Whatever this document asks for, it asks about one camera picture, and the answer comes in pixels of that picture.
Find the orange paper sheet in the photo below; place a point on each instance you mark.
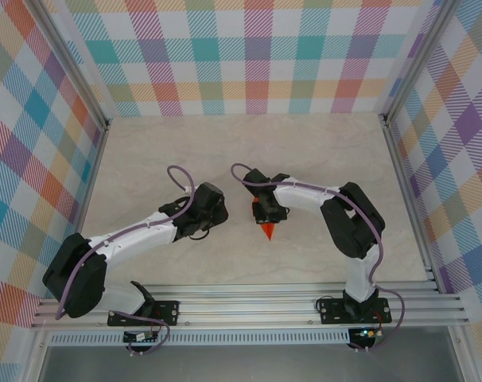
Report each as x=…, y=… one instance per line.
x=269, y=231

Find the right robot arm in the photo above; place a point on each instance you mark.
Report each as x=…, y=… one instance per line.
x=344, y=227

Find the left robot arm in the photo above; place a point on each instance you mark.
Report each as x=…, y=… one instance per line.
x=90, y=286

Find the small dark circuit board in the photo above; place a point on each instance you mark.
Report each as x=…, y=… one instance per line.
x=137, y=337

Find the grey metal panel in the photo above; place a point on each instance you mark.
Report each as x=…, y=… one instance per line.
x=245, y=362

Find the circuit board with green light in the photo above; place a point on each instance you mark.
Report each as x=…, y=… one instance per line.
x=366, y=333

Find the aluminium rail frame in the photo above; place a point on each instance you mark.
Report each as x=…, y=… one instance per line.
x=245, y=306

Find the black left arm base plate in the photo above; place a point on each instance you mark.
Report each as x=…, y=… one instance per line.
x=169, y=310

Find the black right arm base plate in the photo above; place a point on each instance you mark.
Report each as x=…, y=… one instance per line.
x=330, y=312

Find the aluminium side rail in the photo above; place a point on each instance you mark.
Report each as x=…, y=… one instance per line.
x=411, y=207
x=83, y=211

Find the aluminium corner post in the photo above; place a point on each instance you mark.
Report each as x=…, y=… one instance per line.
x=418, y=59
x=72, y=59

